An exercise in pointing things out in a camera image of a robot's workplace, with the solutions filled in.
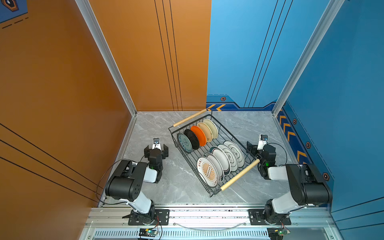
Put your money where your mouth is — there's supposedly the white plate orange sunburst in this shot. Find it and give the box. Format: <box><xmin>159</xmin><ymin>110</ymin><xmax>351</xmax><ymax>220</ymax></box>
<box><xmin>197</xmin><ymin>157</ymin><xmax>219</xmax><ymax>188</ymax></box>

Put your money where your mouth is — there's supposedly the aluminium front rail frame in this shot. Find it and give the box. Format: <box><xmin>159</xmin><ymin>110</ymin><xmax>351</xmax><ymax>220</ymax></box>
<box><xmin>79</xmin><ymin>204</ymin><xmax>343</xmax><ymax>240</ymax></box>

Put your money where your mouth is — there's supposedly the left green circuit board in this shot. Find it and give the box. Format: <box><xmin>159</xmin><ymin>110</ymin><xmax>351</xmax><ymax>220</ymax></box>
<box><xmin>138</xmin><ymin>229</ymin><xmax>160</xmax><ymax>240</ymax></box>

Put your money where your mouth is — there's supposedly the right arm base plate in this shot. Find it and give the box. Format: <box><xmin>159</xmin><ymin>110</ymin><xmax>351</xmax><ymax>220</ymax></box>
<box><xmin>248</xmin><ymin>209</ymin><xmax>292</xmax><ymax>226</ymax></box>

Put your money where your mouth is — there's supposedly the cream small plate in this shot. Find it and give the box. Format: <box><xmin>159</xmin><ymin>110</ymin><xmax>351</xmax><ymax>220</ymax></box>
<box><xmin>203</xmin><ymin>119</ymin><xmax>219</xmax><ymax>139</ymax></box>

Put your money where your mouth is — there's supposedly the wooden rack handle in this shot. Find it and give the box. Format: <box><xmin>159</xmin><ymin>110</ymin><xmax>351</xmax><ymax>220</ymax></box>
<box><xmin>221</xmin><ymin>159</ymin><xmax>260</xmax><ymax>191</ymax></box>
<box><xmin>173</xmin><ymin>109</ymin><xmax>207</xmax><ymax>127</ymax></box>

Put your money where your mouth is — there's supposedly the white plate green rim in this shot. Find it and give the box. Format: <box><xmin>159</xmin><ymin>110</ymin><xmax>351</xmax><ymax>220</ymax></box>
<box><xmin>210</xmin><ymin>147</ymin><xmax>231</xmax><ymax>176</ymax></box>

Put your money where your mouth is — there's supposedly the black wire dish rack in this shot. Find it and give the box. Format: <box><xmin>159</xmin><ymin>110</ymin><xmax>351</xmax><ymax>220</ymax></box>
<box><xmin>169</xmin><ymin>112</ymin><xmax>260</xmax><ymax>197</ymax></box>

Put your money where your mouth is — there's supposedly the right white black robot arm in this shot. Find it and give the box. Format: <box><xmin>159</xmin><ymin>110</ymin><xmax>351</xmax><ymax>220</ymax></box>
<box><xmin>247</xmin><ymin>141</ymin><xmax>333</xmax><ymax>225</ymax></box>

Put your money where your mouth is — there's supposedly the black small plate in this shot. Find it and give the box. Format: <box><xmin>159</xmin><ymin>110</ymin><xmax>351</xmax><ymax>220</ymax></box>
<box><xmin>184</xmin><ymin>129</ymin><xmax>200</xmax><ymax>150</ymax></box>

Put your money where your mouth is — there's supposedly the grey-green patterned small plate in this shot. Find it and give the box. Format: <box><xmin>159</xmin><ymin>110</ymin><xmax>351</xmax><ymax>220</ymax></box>
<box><xmin>177</xmin><ymin>133</ymin><xmax>193</xmax><ymax>154</ymax></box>

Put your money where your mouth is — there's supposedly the white plate dark rim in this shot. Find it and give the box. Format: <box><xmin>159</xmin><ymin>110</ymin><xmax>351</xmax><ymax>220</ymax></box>
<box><xmin>204</xmin><ymin>153</ymin><xmax>225</xmax><ymax>182</ymax></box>

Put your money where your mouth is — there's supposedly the right green circuit board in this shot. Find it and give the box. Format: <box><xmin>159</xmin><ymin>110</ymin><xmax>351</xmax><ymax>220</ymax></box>
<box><xmin>267</xmin><ymin>229</ymin><xmax>291</xmax><ymax>240</ymax></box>

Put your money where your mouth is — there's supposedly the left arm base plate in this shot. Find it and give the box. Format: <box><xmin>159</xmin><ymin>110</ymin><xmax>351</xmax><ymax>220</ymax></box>
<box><xmin>128</xmin><ymin>209</ymin><xmax>170</xmax><ymax>226</ymax></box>

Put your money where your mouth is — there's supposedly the far wooden rack handle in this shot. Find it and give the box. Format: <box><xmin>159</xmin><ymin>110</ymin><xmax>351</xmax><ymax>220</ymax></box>
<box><xmin>173</xmin><ymin>109</ymin><xmax>207</xmax><ymax>127</ymax></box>

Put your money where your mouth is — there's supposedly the beige small plate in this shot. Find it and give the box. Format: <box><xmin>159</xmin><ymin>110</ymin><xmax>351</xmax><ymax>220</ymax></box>
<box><xmin>197</xmin><ymin>122</ymin><xmax>213</xmax><ymax>143</ymax></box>

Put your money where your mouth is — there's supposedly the near wooden rack handle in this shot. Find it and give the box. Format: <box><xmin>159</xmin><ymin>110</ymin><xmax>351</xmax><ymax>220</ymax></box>
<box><xmin>221</xmin><ymin>159</ymin><xmax>260</xmax><ymax>191</ymax></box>

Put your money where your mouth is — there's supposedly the green circuit board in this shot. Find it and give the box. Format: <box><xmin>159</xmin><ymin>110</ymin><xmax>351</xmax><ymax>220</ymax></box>
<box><xmin>138</xmin><ymin>229</ymin><xmax>160</xmax><ymax>240</ymax></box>
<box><xmin>267</xmin><ymin>229</ymin><xmax>291</xmax><ymax>240</ymax></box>

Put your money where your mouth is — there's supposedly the orange small plate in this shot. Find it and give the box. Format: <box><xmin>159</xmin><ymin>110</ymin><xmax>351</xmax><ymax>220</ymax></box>
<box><xmin>191</xmin><ymin>126</ymin><xmax>207</xmax><ymax>147</ymax></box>

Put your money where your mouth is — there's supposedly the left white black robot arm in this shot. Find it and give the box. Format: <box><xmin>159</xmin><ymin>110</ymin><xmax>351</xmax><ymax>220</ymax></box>
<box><xmin>105</xmin><ymin>144</ymin><xmax>169</xmax><ymax>225</ymax></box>

